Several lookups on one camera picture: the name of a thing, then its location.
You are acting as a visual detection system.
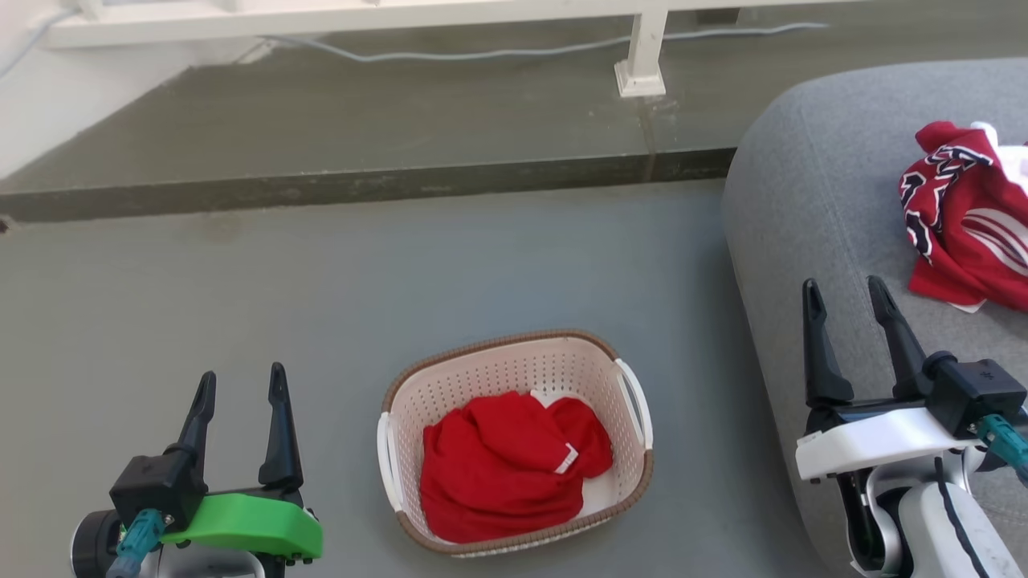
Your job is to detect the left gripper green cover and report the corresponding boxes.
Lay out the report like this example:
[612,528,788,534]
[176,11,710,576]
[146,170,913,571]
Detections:
[161,362,324,561]

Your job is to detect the grey fabric sofa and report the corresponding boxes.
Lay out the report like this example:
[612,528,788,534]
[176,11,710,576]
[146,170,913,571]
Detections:
[720,58,1028,578]

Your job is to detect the teal right camera connector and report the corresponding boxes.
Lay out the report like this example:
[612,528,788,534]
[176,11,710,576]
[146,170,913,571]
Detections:
[975,413,1028,476]

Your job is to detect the red jersey with black print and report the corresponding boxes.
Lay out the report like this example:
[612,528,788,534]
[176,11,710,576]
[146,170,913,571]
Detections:
[898,120,1028,315]

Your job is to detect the plain red garment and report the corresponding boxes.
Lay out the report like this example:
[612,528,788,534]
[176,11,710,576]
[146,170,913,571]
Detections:
[419,390,614,545]

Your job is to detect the cream perforated laundry basket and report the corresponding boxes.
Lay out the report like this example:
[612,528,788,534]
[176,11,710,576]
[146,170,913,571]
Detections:
[377,328,655,558]

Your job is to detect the teal left camera connector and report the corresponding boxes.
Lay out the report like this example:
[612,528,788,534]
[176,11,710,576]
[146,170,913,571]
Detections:
[105,507,166,578]

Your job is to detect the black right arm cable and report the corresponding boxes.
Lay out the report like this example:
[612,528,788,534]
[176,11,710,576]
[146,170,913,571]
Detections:
[935,478,994,578]

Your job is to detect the white railing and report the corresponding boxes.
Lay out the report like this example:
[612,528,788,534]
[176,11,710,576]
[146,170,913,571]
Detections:
[44,0,868,100]

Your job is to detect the teal camera connector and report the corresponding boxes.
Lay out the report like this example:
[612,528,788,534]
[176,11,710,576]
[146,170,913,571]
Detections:
[105,507,166,578]
[975,413,1028,476]

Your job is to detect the light grey floor cable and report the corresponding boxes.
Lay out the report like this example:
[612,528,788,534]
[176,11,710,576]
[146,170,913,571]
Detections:
[0,6,830,81]

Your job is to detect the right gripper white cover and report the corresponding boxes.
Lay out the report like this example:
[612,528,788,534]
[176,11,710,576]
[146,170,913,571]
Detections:
[795,275,998,483]

